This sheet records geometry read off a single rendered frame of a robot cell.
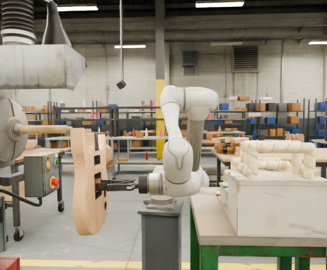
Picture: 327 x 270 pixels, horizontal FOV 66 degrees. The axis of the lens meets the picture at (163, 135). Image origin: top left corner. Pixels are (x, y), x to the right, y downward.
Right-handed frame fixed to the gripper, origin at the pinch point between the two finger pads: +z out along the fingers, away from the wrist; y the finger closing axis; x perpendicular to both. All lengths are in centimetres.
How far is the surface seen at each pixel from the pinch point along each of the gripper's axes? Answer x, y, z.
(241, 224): -8, -27, -50
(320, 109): 130, 935, -665
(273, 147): 15, -28, -60
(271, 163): 9, -12, -66
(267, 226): -8, -28, -58
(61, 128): 23.1, -7.8, 12.2
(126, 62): 385, 1077, 156
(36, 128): 23.3, -7.5, 21.8
